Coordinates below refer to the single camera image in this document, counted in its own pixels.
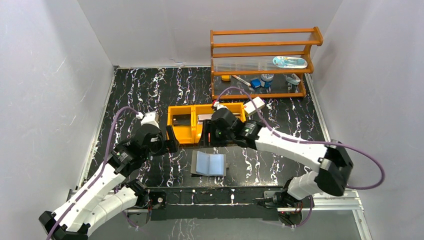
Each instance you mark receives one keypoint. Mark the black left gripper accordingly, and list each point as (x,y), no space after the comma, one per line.
(170,144)

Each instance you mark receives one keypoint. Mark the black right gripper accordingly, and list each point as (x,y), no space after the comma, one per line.
(205,133)

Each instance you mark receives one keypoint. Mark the yellow three-compartment organizer tray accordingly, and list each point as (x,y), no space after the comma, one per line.
(188,135)

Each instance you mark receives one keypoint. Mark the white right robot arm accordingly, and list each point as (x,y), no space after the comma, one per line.
(329,163)

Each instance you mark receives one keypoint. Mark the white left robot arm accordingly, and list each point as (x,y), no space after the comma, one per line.
(106,193)

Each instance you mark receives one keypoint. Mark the silver card in tray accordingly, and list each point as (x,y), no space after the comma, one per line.
(202,117)

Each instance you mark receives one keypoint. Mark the dark card in tray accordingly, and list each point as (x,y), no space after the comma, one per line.
(181,120)

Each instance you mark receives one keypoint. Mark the green and white box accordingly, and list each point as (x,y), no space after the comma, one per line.
(253,106)

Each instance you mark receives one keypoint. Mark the small yellow block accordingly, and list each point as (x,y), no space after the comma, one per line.
(225,78)

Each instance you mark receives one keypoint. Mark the white marker pen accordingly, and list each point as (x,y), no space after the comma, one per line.
(242,80)

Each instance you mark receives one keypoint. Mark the small blue box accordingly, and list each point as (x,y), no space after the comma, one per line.
(255,83)

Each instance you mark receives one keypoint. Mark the white jar blue label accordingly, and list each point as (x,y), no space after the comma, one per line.
(266,80)

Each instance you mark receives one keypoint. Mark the orange wooden shelf rack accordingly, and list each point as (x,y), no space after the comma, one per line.
(249,54)

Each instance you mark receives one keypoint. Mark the teal blister pack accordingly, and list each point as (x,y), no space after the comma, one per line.
(288,62)

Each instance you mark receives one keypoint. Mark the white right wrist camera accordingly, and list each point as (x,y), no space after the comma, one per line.
(218,106)

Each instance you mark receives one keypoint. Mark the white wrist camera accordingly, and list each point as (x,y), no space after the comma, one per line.
(151,118)
(218,106)

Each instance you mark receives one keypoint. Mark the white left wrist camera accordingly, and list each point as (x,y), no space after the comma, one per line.
(151,118)

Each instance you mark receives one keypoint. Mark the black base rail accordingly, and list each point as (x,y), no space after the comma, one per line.
(231,202)

